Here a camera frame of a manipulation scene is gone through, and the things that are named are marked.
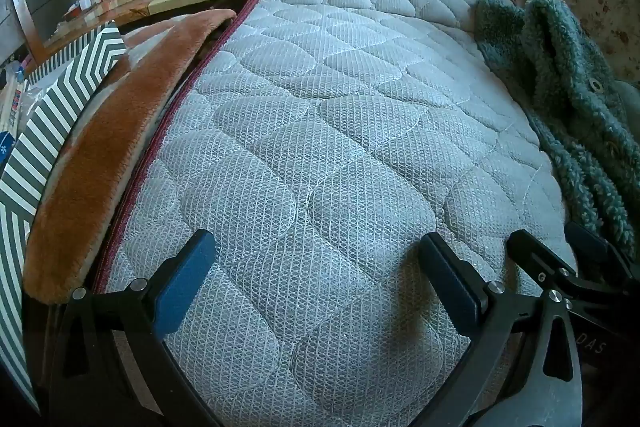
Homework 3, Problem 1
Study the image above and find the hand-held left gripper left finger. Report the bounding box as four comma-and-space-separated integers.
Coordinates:
47, 229, 226, 427

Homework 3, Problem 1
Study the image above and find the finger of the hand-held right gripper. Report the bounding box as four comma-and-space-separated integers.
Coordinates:
507, 229, 576, 295
565, 221, 640, 280

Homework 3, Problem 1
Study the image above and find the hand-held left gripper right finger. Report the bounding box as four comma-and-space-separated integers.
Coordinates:
419, 232, 585, 427

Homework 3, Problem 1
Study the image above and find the green white striped box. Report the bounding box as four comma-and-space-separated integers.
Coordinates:
0, 22, 128, 413

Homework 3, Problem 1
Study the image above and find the brown white plush blanket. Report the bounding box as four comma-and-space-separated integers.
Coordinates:
22, 9, 238, 305

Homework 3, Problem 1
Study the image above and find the green fleece jacket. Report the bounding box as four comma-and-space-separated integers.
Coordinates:
474, 0, 640, 258

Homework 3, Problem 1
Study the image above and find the grey quilted mattress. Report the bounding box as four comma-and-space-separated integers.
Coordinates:
95, 0, 576, 427

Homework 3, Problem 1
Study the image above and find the white printed package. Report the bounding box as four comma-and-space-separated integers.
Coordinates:
0, 59, 31, 168

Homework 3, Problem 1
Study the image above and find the curved wooden frame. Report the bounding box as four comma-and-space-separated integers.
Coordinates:
7, 0, 51, 60

